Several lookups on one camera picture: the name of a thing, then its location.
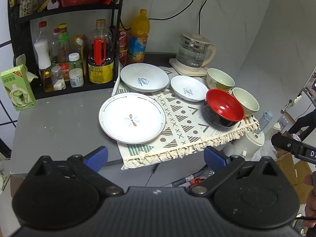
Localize glass electric kettle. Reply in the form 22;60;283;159
176;33;216;70

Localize black power cable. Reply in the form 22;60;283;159
148;0;202;22
198;0;215;31

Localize yellow cap sauce bottle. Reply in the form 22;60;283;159
57;23;71;81

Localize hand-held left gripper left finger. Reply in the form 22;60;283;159
30;146;124;197

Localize deep white plate script print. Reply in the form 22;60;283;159
120;63;170;93

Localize cream bowl with leaf print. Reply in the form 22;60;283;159
206;68;235;92

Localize soy sauce bottle yellow label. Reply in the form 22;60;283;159
87;19;115;84

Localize clear bottle with red cap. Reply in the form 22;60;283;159
35;21;54;55

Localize grey blue bottle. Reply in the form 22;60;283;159
259;111;273;134

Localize white labelled jar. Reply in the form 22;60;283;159
69;68;85;88

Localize black metal shelf rack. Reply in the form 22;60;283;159
7;0;124;101

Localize cardboard box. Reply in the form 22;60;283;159
274;150;313;186

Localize oil bottle with white top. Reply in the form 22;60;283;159
34;39;54;92

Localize cream cylinder appliance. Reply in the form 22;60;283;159
241;130;266;161

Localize orange juice bottle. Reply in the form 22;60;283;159
127;9;150;64

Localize green drink carton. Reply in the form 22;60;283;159
0;64;37;112

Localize small white plate blue print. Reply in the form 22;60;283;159
170;75;209;103

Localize thin black cable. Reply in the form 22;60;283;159
120;0;132;31

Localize crumpled cream paper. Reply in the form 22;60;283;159
13;54;39;81

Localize person's right hand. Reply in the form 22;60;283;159
304;175;316;228

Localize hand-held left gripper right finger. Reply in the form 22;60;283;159
190;146;282;196

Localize plain cream bowl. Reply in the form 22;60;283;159
231;87;260;117

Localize patterned fringed cloth mat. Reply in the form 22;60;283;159
112;64;261;171

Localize red and black bowl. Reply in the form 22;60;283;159
204;88;245;128

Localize yellow squeeze bottle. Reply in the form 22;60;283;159
73;35;86;55

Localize small jar with white lid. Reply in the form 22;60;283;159
68;53;82;71

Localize white plate with brown rim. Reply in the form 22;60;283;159
99;92;166;145

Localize patterned glass jar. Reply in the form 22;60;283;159
19;0;38;18

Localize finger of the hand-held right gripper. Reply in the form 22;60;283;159
271;132;316;165

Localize small glass seasoning jar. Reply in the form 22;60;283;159
51;66;67;91

